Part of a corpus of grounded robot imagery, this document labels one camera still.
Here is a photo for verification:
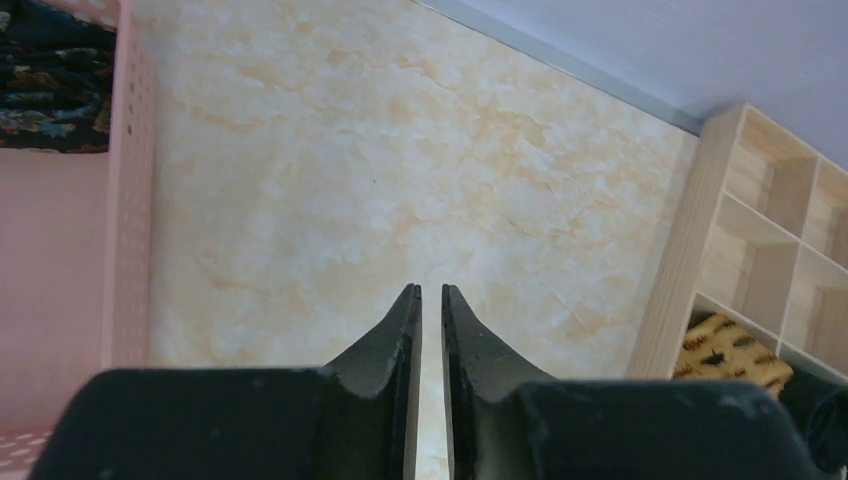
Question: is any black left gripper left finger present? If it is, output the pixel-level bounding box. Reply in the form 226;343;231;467
30;284;422;479

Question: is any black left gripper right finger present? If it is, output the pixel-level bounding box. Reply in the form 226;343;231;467
441;285;818;479

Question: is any navy floral tie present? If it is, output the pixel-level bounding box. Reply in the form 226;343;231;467
1;1;117;154

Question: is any yellow patterned rolled tie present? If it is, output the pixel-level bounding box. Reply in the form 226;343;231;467
672;313;793;397

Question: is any dark green rolled tie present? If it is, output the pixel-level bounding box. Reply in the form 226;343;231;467
779;369;847;475

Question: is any wooden compartment organizer box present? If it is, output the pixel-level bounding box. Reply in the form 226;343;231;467
626;103;847;382

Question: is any pink plastic basket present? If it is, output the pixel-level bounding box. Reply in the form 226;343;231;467
1;1;158;479

